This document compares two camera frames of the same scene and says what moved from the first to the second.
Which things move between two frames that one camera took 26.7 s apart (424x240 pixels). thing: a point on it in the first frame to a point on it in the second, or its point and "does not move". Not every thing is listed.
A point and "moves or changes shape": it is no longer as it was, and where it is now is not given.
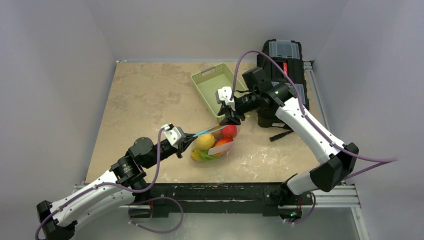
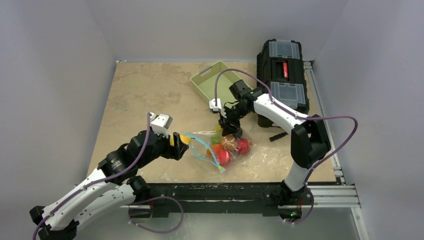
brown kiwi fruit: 217,135 to 229,143
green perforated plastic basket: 208,81 does not move
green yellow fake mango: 201,155 to 217,133
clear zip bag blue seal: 214,143 moves or changes shape
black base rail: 212,197 does not move
